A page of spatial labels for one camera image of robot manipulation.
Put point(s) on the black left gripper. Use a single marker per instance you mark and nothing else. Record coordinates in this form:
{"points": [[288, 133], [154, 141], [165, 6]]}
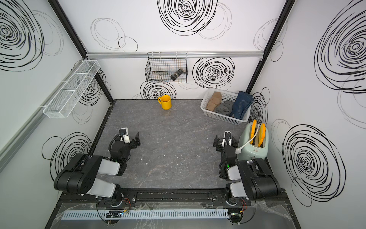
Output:
{"points": [[137, 142]]}

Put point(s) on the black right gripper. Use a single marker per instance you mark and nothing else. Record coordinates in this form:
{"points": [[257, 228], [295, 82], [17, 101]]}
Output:
{"points": [[218, 143]]}

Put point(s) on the grey polka dot skirt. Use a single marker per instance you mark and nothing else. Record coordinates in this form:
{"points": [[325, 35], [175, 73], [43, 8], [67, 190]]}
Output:
{"points": [[225, 108]]}

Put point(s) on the white plastic basket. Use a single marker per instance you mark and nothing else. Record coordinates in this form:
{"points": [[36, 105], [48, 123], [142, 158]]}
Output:
{"points": [[225, 96]]}

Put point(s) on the tan brown skirt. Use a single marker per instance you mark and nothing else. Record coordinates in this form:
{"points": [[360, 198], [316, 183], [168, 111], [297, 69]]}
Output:
{"points": [[214, 101]]}

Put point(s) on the dark blue skirt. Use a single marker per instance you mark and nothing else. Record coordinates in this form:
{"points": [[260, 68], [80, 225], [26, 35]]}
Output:
{"points": [[241, 105]]}

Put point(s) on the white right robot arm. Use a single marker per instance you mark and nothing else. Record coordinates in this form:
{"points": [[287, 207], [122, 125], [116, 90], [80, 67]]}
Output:
{"points": [[248, 180]]}

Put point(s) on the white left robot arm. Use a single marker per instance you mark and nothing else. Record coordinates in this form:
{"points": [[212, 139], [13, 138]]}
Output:
{"points": [[80, 175]]}

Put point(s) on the mint green toaster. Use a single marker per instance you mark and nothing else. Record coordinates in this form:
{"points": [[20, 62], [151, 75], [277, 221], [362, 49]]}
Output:
{"points": [[250, 150]]}

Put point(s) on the yellow toast slice left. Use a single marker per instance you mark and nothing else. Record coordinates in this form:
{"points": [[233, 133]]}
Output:
{"points": [[253, 132]]}

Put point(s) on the yellow toast slice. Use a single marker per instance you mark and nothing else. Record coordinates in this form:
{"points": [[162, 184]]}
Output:
{"points": [[261, 134], [253, 132]]}

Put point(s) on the yellow toast slice right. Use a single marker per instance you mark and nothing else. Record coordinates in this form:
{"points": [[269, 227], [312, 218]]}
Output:
{"points": [[261, 134]]}

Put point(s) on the yellow mug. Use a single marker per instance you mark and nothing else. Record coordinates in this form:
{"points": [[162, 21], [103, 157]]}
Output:
{"points": [[165, 102]]}

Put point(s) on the dark cylindrical bottle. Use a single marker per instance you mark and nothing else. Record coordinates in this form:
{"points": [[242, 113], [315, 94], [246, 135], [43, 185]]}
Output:
{"points": [[174, 76]]}

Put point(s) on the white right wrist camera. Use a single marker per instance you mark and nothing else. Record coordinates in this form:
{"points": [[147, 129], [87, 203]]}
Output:
{"points": [[227, 141]]}

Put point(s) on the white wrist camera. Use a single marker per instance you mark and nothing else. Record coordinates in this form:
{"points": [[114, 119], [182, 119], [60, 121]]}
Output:
{"points": [[227, 141], [124, 135]]}

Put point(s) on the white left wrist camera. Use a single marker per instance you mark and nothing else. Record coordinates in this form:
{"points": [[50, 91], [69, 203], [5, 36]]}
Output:
{"points": [[124, 135]]}

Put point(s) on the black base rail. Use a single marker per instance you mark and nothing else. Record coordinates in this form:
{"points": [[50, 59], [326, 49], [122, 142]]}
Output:
{"points": [[136, 197]]}

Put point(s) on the white slotted cable duct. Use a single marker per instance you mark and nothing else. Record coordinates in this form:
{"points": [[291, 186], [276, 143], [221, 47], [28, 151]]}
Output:
{"points": [[145, 214]]}

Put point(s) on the black wire wall basket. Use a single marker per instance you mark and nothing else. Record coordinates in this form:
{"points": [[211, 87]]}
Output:
{"points": [[160, 66]]}

